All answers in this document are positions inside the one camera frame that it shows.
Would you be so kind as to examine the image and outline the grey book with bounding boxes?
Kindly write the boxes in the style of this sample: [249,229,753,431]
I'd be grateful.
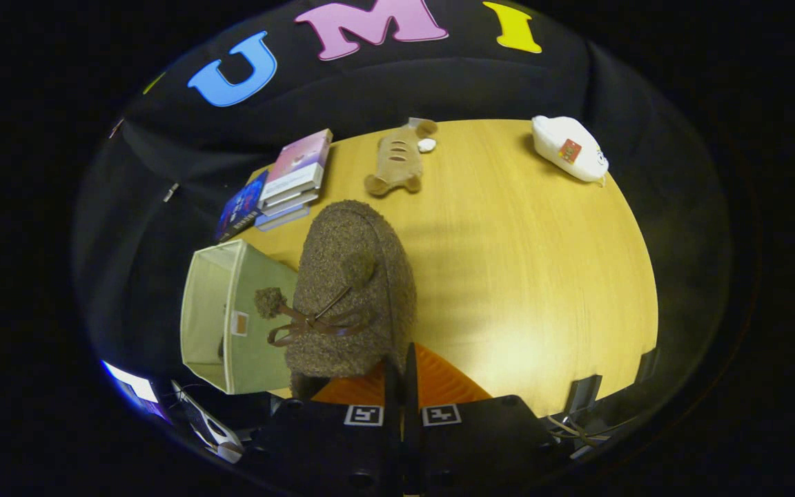
[257,183,321,216]

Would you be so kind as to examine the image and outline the pink cover book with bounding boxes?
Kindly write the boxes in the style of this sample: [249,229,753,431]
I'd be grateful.
[259,128,334,202]

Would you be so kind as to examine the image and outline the black backdrop cloth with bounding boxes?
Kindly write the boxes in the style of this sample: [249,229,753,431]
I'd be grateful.
[73,0,729,442]

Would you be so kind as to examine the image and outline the white plush toy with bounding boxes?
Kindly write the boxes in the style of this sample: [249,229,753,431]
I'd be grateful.
[532,115,609,186]

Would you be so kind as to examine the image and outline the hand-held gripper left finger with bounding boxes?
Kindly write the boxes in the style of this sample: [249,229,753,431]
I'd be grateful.
[249,358,402,497]

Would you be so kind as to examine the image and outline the blue cover book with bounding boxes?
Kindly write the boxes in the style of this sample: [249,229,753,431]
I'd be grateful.
[215,169,271,244]

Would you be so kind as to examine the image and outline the white device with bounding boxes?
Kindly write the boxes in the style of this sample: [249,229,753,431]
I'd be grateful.
[171,380,245,465]

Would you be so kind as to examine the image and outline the black chair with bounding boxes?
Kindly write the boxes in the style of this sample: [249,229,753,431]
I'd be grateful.
[549,347,662,449]

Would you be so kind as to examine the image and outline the pale blue book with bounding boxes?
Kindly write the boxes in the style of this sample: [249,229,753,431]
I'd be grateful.
[255,204,312,232]

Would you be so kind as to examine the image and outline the tan plush toy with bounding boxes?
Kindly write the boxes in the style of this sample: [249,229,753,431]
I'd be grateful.
[363,119,440,197]

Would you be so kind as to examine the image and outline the brown fuzzy slipper shoe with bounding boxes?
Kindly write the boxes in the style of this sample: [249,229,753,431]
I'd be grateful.
[254,200,418,400]

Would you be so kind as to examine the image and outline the laptop with lit screen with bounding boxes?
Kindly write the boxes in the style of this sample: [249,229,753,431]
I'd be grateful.
[101,360,165,419]

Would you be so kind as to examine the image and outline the pale green fabric storage box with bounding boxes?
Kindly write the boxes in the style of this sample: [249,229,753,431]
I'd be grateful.
[180,238,302,396]

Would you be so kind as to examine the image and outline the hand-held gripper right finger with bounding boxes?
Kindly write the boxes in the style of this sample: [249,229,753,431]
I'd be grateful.
[404,342,556,497]

